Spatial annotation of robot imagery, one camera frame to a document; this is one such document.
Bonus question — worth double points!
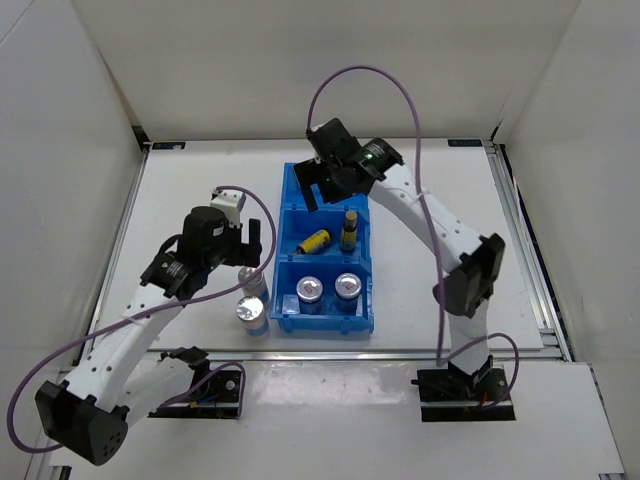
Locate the yellow label sauce bottle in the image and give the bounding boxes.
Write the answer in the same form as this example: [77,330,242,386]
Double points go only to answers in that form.
[340,210,358,252]
[295,229,331,255]

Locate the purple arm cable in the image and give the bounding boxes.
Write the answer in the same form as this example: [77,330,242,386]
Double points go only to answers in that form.
[6,184,279,453]
[305,64,521,411]

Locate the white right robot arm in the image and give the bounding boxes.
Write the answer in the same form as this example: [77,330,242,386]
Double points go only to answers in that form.
[294,118,505,400]

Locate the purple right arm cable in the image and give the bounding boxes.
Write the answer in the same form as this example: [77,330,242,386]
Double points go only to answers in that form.
[305,64,521,411]

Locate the silver lid jar front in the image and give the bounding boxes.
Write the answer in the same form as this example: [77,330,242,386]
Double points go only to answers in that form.
[236,296,269,337]

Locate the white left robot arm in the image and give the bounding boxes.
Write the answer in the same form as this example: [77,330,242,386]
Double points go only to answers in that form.
[35,206,262,466]

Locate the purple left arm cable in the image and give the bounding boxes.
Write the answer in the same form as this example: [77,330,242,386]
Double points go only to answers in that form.
[6,184,279,453]

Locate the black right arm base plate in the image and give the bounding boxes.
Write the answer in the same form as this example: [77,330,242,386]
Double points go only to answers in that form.
[411,367,516,423]

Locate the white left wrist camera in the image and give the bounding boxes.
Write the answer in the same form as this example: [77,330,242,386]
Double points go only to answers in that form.
[210,187,246,228]

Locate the aluminium table edge rail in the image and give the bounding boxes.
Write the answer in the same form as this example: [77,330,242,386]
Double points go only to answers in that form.
[79,346,566,362]

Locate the yellow label sauce bottle front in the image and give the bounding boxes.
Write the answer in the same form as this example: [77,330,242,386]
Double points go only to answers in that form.
[295,229,331,255]

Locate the blue plastic divided bin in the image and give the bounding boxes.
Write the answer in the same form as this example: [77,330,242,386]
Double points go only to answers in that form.
[271,163,374,335]

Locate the silver lid jar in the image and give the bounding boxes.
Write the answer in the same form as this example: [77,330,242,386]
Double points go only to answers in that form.
[237,266,270,306]
[236,296,269,337]

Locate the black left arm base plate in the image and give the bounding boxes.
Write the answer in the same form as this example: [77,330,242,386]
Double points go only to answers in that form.
[148,362,246,420]

